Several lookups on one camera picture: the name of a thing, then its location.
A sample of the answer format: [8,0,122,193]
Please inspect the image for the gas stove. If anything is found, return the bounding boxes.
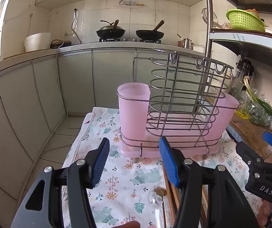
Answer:
[99,37,162,44]

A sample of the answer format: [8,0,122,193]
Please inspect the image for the small steel pot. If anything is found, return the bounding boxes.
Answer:
[177,37,195,49]

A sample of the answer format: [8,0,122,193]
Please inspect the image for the clear plastic spoon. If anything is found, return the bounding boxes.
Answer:
[149,186,167,228]

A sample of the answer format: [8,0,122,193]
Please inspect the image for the wide pink plastic cup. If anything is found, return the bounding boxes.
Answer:
[207,91,240,140]

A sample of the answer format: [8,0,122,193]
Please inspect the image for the black power cable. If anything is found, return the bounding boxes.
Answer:
[71,8,82,44]

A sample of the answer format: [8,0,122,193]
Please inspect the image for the tall pink plastic cup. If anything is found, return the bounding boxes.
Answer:
[117,82,151,140]

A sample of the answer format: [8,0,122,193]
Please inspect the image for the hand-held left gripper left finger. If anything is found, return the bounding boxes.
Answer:
[11,137,110,228]

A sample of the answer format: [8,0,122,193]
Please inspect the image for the black open wok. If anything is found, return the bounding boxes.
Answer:
[135,20,165,41]

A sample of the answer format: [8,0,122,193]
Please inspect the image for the black appliance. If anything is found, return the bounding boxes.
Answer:
[236,58,255,78]

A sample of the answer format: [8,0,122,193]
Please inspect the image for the green plastic basket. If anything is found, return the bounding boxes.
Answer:
[226,9,265,31]

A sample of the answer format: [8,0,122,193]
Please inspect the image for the wire skimmer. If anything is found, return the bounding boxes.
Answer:
[202,8,221,28]

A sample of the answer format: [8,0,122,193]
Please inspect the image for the pink plastic drip tray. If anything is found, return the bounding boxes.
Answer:
[120,113,223,159]

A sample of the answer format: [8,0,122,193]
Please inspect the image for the green onions in bag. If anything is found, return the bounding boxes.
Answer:
[239,76,272,130]

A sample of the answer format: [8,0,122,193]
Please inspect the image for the person's left hand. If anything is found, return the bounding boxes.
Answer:
[122,220,140,228]

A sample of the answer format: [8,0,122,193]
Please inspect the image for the black wok with lid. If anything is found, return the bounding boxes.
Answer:
[96,20,126,39]

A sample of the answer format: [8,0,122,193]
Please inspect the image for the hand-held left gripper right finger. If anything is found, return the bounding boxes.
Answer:
[158,136,255,228]

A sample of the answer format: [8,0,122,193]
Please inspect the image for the white rice cooker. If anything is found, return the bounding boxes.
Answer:
[25,33,51,53]

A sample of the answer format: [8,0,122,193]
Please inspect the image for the metal wire utensil rack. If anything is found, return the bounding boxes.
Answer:
[120,48,241,158]

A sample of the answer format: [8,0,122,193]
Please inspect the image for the metal kitchen shelf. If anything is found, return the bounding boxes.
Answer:
[203,0,272,65]

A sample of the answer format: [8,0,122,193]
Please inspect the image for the floral printed cloth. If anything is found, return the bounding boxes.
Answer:
[62,106,265,228]

